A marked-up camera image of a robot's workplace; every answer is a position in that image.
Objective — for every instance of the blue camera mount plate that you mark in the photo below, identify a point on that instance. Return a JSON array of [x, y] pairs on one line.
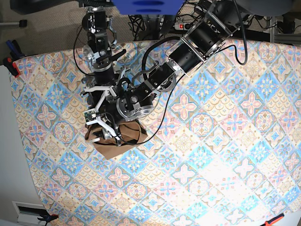
[[148, 7]]

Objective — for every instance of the blue black clamp bottom left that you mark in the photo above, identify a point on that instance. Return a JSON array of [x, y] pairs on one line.
[[47, 218]]

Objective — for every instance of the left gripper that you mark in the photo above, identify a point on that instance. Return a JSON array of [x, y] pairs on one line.
[[129, 103]]

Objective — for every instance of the blue clamp upper left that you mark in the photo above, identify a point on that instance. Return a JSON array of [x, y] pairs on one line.
[[15, 50]]

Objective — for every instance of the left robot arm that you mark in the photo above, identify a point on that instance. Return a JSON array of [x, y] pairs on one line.
[[200, 42]]

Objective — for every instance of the white floor vent box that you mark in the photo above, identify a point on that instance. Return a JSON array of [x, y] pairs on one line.
[[28, 213]]

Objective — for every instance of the red black clamp left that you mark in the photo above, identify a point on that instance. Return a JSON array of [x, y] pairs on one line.
[[11, 66]]

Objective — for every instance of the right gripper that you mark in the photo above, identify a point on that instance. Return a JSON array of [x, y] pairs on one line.
[[101, 66]]

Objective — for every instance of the patterned tablecloth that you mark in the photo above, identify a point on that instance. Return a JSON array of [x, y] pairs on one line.
[[224, 148]]

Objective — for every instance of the white power strip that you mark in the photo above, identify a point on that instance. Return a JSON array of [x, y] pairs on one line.
[[182, 26]]

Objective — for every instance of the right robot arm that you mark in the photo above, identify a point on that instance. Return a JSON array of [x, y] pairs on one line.
[[100, 33]]

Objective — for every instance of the orange clamp bottom right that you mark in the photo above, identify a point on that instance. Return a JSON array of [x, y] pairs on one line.
[[274, 220]]

